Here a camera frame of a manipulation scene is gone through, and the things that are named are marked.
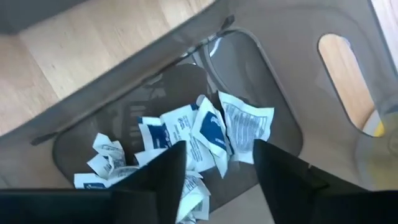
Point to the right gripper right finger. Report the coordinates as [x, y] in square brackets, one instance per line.
[286, 186]

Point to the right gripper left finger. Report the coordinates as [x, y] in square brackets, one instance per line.
[155, 186]

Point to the blue white alcohol pad packet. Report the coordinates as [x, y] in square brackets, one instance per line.
[109, 147]
[154, 135]
[213, 130]
[245, 124]
[90, 184]
[192, 193]
[178, 124]
[104, 169]
[149, 155]

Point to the brown translucent plastic bin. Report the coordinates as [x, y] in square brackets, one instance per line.
[280, 62]

